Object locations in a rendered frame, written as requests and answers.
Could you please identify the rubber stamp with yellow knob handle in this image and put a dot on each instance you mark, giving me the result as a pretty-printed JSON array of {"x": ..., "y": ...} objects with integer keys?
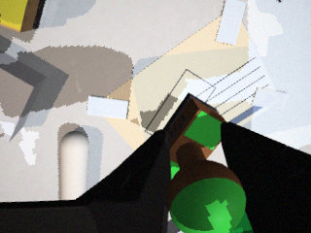
[{"x": 21, "y": 15}]

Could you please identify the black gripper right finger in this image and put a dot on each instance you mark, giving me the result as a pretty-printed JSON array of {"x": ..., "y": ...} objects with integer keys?
[{"x": 276, "y": 180}]

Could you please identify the green ink pad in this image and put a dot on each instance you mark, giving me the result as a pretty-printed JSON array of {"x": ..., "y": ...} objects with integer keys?
[{"x": 242, "y": 227}]

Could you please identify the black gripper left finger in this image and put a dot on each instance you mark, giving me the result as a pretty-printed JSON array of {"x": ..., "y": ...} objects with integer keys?
[{"x": 131, "y": 199}]

